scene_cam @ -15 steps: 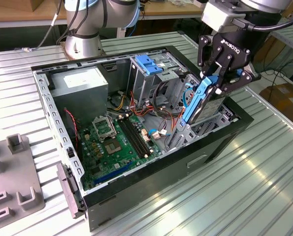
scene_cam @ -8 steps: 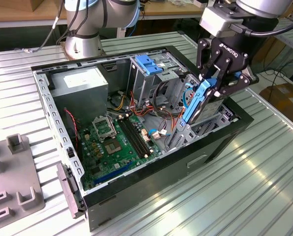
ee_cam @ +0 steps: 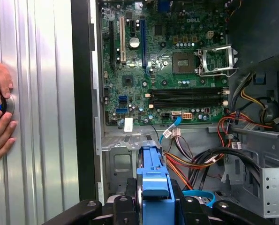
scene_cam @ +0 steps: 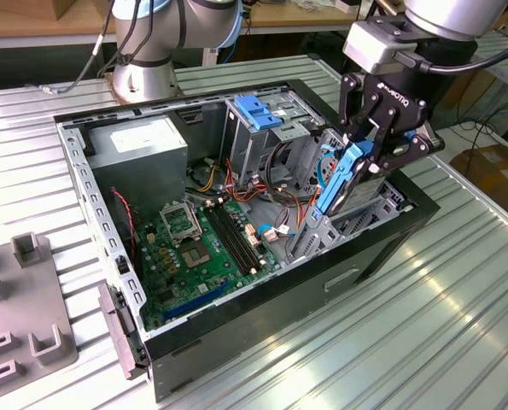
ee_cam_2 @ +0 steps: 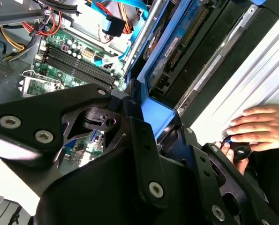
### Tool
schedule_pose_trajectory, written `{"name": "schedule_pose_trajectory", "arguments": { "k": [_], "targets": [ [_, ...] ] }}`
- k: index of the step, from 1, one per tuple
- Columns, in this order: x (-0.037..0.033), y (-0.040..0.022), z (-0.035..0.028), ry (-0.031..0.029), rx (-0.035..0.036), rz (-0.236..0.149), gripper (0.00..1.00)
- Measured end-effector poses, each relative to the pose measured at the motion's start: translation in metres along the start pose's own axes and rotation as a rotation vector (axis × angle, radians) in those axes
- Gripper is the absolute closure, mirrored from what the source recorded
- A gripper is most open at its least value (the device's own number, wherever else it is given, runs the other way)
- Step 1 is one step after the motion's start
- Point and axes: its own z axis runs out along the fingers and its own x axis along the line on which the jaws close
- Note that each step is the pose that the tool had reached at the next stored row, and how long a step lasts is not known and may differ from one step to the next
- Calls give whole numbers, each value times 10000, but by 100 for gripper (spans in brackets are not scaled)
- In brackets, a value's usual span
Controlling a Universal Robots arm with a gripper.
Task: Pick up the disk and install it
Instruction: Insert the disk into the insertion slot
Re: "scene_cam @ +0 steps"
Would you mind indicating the grey metal drive cage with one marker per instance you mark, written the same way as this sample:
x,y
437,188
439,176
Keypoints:
x,y
253,149

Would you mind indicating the green motherboard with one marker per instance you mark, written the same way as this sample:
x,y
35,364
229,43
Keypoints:
x,y
202,277

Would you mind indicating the square brown base plate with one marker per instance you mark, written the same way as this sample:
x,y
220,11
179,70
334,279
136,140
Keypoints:
x,y
108,85

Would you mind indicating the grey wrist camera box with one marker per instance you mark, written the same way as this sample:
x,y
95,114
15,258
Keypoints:
x,y
373,47

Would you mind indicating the grey perforated disk bay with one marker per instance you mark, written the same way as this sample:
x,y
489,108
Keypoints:
x,y
324,235

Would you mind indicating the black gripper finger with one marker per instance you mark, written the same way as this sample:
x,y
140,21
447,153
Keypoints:
x,y
420,147
347,102

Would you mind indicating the grey power supply box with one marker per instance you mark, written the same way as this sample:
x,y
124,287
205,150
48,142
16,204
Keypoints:
x,y
138,171

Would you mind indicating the blue plastic drive latch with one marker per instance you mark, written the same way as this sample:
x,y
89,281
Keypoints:
x,y
253,111

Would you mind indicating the long wooden desk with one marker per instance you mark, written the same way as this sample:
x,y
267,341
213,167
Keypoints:
x,y
279,19

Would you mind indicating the grey plastic case panel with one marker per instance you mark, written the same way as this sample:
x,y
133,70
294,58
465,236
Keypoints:
x,y
116,316

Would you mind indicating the black RAM slot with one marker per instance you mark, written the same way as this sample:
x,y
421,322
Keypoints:
x,y
226,240
237,236
242,234
231,238

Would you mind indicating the hard disk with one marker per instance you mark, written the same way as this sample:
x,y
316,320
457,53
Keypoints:
x,y
339,181

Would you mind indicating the white paper box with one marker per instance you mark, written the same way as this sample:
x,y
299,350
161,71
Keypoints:
x,y
345,6

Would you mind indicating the blue expansion slot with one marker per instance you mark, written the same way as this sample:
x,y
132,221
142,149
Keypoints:
x,y
196,301

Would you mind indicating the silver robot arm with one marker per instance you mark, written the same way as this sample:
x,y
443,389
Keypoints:
x,y
450,17

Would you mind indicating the labelled cardboard box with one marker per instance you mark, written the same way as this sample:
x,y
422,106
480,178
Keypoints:
x,y
492,171

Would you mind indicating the black open PC case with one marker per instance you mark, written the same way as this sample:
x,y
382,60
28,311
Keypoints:
x,y
258,333

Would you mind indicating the beige board connector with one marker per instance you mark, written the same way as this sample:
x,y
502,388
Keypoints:
x,y
252,236

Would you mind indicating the brown cardboard box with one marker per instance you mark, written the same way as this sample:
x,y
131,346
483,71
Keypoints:
x,y
78,7

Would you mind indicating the grey parts rack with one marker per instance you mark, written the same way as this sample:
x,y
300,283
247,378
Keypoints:
x,y
25,299

